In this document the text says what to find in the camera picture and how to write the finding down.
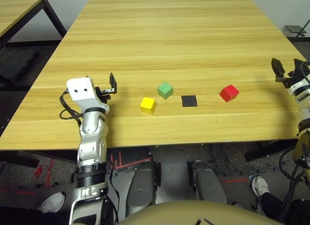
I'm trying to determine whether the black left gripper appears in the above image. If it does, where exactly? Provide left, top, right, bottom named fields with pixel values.
left=94, top=72, right=118, bottom=104

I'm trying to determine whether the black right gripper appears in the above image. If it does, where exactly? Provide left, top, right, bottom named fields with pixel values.
left=271, top=57, right=310, bottom=89

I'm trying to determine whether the yellow wooden block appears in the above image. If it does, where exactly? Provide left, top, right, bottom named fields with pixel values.
left=139, top=97, right=156, bottom=115

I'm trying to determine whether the green wooden block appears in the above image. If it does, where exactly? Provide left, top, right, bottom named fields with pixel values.
left=157, top=82, right=174, bottom=100

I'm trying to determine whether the red wooden block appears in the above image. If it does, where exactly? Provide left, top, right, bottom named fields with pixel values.
left=219, top=84, right=240, bottom=103

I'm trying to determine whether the black square pad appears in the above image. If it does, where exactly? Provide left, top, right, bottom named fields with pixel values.
left=181, top=95, right=198, bottom=107

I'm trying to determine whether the black table foot bar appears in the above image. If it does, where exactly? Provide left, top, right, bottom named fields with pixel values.
left=244, top=139, right=298, bottom=162
left=0, top=150, right=41, bottom=167

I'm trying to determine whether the black foam floor mat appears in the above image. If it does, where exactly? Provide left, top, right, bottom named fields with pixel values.
left=0, top=47, right=39, bottom=82

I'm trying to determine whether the grey robot left leg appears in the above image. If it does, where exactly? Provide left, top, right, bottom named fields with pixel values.
left=125, top=161, right=157, bottom=217

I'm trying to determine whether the grey robot leg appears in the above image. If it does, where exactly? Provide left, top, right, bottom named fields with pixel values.
left=192, top=160, right=228, bottom=204
left=125, top=161, right=157, bottom=217

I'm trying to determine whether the speckled dark floor mat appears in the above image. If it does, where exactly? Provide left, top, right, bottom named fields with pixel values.
left=209, top=142, right=255, bottom=177

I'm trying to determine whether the white bystander shoe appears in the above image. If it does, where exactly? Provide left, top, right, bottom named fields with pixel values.
left=248, top=174, right=269, bottom=199
left=38, top=192, right=65, bottom=213

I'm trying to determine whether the grey robot right leg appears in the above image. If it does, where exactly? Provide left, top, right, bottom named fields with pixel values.
left=192, top=160, right=228, bottom=204

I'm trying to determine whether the tan robot torso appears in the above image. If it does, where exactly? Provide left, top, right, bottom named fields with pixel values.
left=118, top=200, right=279, bottom=225

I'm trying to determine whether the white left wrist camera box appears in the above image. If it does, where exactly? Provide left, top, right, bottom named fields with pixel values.
left=66, top=76, right=110, bottom=113

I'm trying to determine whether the black left camera cable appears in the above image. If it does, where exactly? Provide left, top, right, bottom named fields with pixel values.
left=59, top=89, right=84, bottom=126

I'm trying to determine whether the black cable bundle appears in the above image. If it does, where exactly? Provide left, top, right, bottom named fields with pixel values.
left=278, top=146, right=310, bottom=223

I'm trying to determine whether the wooden side table black frame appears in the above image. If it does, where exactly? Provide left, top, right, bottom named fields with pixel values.
left=0, top=0, right=67, bottom=48

